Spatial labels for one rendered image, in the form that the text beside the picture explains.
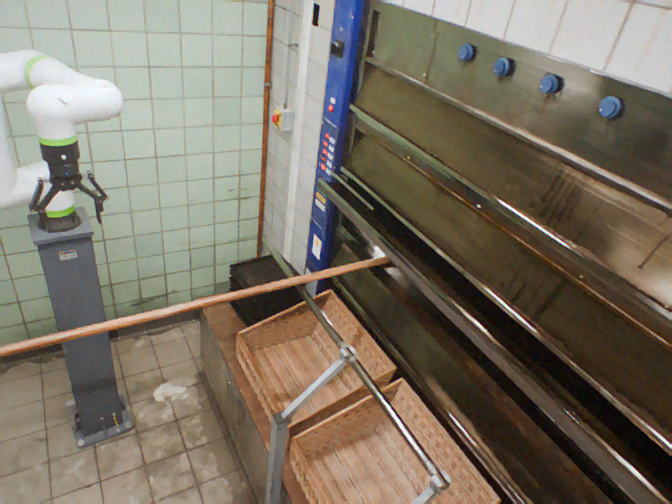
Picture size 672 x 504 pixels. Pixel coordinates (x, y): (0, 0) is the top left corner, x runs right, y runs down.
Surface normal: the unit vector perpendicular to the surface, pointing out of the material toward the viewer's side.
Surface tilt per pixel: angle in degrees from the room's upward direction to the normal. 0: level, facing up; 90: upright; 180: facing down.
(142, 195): 90
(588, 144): 90
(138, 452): 0
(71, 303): 90
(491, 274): 70
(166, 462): 0
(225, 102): 90
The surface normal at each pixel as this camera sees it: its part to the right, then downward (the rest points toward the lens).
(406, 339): -0.77, -0.12
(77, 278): 0.54, 0.52
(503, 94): -0.87, 0.17
